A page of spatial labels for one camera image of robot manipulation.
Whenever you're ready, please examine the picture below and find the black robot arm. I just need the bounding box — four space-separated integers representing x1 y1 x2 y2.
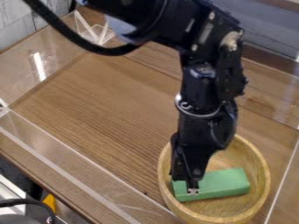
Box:
77 0 248 195

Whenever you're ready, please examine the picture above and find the light wooden bowl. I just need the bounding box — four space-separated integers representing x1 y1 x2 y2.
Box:
157 135 271 224

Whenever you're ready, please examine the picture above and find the black cable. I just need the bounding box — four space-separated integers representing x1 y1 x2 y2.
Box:
23 0 141 57

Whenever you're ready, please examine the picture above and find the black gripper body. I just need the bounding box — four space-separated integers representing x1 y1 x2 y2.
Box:
171 101 239 181

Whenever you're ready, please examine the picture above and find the clear acrylic front wall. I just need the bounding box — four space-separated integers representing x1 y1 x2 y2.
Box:
0 99 181 224

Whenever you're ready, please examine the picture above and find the clear acrylic corner bracket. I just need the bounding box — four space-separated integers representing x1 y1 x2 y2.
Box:
73 10 115 46

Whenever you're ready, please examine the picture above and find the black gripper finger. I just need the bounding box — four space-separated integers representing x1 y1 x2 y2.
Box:
187 171 201 195
169 147 187 181

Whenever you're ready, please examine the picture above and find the green rectangular block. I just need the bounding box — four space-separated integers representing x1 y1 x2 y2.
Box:
171 168 251 202

